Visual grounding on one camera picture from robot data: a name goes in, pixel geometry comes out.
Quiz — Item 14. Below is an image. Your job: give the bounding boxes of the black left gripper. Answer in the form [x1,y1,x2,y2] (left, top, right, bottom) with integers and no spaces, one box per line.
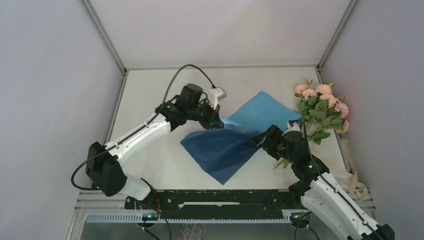
[187,98,223,131]

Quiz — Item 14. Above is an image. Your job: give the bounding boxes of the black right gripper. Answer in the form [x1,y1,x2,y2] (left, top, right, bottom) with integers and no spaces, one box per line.
[249,124,295,165]

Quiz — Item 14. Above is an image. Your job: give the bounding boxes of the pink fake rose stem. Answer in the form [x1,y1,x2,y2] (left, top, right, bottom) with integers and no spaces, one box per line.
[274,79,351,170]

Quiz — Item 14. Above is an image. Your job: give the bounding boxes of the blue wrapping paper sheet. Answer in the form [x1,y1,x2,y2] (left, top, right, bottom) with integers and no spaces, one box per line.
[180,91,301,185]

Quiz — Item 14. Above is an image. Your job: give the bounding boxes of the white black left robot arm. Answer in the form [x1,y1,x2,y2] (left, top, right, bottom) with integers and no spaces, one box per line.
[85,83,227,209]

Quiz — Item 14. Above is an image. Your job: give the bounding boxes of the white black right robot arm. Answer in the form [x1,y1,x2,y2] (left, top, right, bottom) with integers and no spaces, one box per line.
[251,120,395,240]

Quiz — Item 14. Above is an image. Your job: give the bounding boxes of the cream ribbon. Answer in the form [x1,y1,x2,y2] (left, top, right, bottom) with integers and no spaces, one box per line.
[331,138,372,201]

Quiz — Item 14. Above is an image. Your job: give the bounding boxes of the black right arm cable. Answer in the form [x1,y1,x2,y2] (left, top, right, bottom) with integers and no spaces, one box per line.
[298,120,385,240]

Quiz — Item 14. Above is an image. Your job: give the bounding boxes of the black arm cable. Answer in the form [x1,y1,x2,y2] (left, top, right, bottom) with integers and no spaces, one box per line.
[298,120,385,240]
[70,64,218,191]

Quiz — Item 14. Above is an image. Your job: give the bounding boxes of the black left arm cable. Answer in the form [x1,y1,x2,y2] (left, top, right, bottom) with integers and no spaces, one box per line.
[70,64,218,191]

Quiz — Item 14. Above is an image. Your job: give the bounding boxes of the white cable duct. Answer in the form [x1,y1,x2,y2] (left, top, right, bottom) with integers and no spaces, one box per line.
[85,212,292,224]

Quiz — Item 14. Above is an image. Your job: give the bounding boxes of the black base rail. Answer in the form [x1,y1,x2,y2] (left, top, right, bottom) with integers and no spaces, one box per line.
[124,189,298,219]

